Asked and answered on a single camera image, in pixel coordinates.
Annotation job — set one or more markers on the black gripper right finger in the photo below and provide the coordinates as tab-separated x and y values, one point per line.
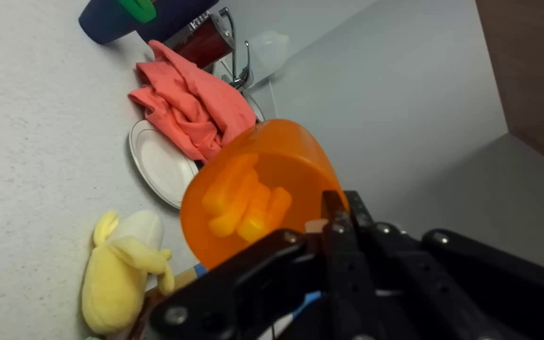
423	290

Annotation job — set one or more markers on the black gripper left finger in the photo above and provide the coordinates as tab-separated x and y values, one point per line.
234	290

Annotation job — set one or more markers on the yellow toy fry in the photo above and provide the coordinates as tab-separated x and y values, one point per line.
277	205
226	182
230	218
255	220

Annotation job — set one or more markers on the orange plastic cup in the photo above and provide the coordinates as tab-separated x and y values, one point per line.
283	152

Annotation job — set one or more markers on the small white plate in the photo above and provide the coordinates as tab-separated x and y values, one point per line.
158	167

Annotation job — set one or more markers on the green plastic cup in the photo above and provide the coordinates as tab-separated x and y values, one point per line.
137	10

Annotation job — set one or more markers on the yellow banana plush toy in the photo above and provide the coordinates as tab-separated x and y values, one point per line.
117	277

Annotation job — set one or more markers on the coral red cloth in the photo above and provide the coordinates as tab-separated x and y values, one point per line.
188	107

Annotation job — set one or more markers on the clear plastic jug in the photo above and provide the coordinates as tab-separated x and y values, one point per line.
270	54

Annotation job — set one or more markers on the dark red mug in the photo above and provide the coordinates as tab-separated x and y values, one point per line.
205	46

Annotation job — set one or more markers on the wooden upper cabinet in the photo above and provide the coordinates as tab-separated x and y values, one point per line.
536	63

